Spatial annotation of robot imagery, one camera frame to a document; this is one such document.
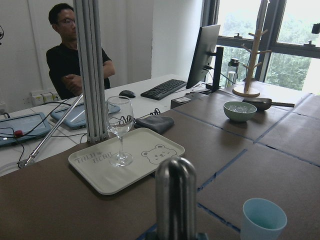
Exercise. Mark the cream bear serving tray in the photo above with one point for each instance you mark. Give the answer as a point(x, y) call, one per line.
point(147, 148)

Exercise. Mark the steel ice scoop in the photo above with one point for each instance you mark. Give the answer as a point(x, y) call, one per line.
point(263, 104)

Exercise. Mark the black keyboard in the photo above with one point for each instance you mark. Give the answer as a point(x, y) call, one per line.
point(164, 89)

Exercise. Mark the telescopic metal pointer rod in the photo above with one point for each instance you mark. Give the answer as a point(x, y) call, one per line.
point(30, 160)

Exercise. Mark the black computer mouse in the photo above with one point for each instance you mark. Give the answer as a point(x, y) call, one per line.
point(127, 93)

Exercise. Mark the grey folded cloth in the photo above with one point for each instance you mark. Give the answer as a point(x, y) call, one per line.
point(156, 123)

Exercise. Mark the steel muddler black tip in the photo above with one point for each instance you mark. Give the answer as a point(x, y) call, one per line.
point(175, 188)

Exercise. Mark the clear wine glass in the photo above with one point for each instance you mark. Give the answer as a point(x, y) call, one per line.
point(120, 119)

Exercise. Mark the green bowl of ice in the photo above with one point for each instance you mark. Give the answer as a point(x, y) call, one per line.
point(239, 111)

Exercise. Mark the wooden mug tree stand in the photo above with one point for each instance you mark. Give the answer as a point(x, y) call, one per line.
point(245, 90)

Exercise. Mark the blue teach pendant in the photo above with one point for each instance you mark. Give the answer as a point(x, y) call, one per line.
point(76, 119)
point(23, 128)

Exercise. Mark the clear water bottle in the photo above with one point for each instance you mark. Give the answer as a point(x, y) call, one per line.
point(232, 72)

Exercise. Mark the person in black shirt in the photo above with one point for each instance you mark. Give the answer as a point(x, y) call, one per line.
point(63, 59)

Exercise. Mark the aluminium frame post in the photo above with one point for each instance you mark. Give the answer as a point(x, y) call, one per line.
point(91, 68)

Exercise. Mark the black computer monitor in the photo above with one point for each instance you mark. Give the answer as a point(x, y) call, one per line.
point(205, 49)

